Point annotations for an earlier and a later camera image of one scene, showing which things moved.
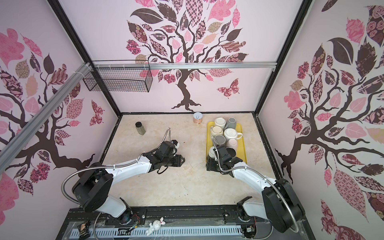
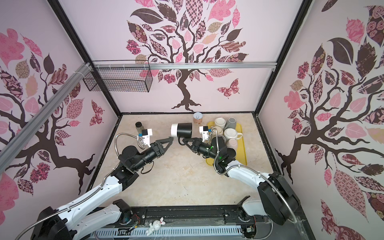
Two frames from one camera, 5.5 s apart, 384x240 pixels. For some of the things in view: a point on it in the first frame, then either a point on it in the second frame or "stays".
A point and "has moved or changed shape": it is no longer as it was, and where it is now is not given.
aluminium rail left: x=13 y=146 stays
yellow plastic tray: x=241 y=150 stays
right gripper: x=209 y=164 to x=197 y=146
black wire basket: x=119 y=76 stays
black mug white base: x=211 y=152 has moved or changed shape
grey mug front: x=220 y=138 stays
